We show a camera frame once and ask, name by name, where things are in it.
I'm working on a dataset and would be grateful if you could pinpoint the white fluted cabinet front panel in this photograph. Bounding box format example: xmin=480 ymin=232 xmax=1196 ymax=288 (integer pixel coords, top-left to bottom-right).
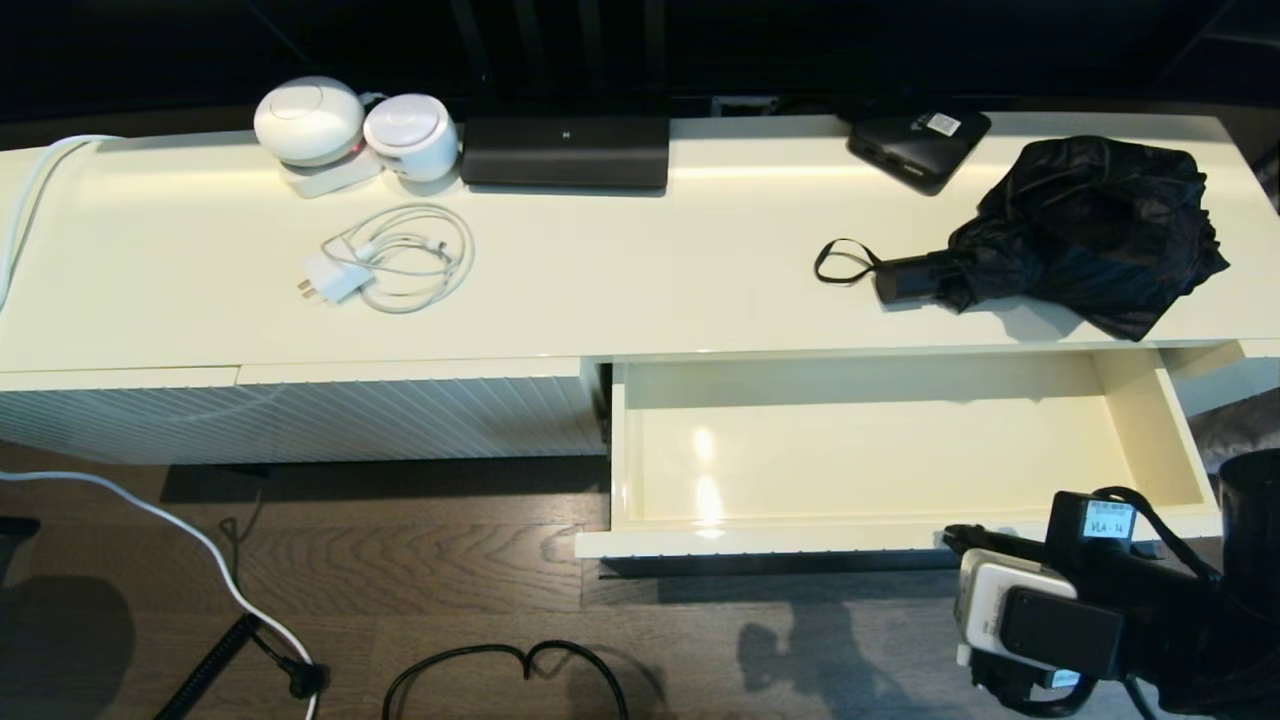
xmin=238 ymin=358 xmax=608 ymax=464

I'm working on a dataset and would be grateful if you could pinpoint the white charger plug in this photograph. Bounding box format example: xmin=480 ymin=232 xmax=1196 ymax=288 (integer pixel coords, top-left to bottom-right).
xmin=297 ymin=251 xmax=373 ymax=305

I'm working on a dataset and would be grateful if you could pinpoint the black flat rectangular box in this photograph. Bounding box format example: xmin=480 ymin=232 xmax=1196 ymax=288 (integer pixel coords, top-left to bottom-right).
xmin=460 ymin=116 xmax=671 ymax=192

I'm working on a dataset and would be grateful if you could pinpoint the thick white cable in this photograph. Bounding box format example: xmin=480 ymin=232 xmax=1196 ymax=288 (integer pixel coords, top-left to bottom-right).
xmin=0 ymin=134 xmax=121 ymax=309
xmin=0 ymin=472 xmax=321 ymax=720

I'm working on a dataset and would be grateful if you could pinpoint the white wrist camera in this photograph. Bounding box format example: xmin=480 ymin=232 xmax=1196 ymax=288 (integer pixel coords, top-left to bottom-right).
xmin=953 ymin=548 xmax=1126 ymax=691

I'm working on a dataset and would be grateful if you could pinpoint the black folding umbrella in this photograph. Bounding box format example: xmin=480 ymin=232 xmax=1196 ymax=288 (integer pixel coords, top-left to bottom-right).
xmin=814 ymin=136 xmax=1231 ymax=342

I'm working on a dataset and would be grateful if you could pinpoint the small white round device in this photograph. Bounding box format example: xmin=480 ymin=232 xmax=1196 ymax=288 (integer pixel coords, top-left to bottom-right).
xmin=364 ymin=94 xmax=461 ymax=185

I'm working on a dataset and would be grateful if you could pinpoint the thin black cable with plug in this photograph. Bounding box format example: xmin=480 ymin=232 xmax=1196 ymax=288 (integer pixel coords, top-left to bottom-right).
xmin=218 ymin=518 xmax=329 ymax=701

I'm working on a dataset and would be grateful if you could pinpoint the white fluted drawer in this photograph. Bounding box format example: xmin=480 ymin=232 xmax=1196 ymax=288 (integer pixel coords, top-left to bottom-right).
xmin=575 ymin=348 xmax=1231 ymax=559

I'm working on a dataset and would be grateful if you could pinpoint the black looped cable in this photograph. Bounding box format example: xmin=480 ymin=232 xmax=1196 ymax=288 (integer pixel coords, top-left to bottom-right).
xmin=382 ymin=640 xmax=629 ymax=720

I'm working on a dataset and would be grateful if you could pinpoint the black coiled cable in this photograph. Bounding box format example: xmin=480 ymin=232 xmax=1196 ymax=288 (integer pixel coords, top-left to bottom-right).
xmin=155 ymin=615 xmax=259 ymax=720

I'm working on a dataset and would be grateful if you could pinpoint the white flat base box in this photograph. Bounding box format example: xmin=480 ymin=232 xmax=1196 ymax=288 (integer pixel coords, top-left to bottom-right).
xmin=281 ymin=150 xmax=384 ymax=199

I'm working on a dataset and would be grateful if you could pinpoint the thin black camera cable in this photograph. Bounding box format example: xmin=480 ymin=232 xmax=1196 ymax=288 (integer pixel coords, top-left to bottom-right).
xmin=972 ymin=665 xmax=1161 ymax=720

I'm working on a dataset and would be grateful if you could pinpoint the grey white patterned rug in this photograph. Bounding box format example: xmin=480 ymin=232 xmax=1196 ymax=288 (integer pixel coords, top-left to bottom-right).
xmin=1185 ymin=398 xmax=1280 ymax=471

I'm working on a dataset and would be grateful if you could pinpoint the black set-top box with label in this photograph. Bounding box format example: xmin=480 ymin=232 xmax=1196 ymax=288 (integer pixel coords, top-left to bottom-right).
xmin=847 ymin=110 xmax=992 ymax=196

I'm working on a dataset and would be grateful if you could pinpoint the white tv cabinet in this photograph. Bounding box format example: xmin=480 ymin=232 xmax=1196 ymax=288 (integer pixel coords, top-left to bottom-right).
xmin=0 ymin=112 xmax=1280 ymax=469

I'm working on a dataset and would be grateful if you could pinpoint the white coiled charging cable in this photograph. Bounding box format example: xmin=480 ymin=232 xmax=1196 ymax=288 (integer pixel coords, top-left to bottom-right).
xmin=321 ymin=204 xmax=476 ymax=316

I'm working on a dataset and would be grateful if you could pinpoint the large white round device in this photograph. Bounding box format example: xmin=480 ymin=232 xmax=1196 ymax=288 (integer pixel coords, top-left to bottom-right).
xmin=254 ymin=77 xmax=366 ymax=168

